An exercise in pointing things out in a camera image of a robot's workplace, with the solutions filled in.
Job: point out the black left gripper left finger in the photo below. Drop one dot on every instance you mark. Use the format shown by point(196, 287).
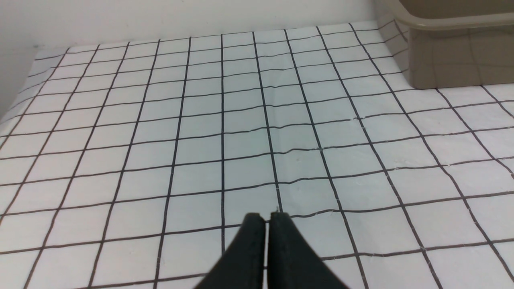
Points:
point(241, 265)

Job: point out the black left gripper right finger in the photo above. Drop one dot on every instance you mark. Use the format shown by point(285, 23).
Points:
point(291, 262)

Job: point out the white black-grid tablecloth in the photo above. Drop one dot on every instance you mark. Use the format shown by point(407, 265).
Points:
point(132, 165)

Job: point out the olive green plastic bin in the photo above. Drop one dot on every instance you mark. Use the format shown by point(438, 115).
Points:
point(449, 43)

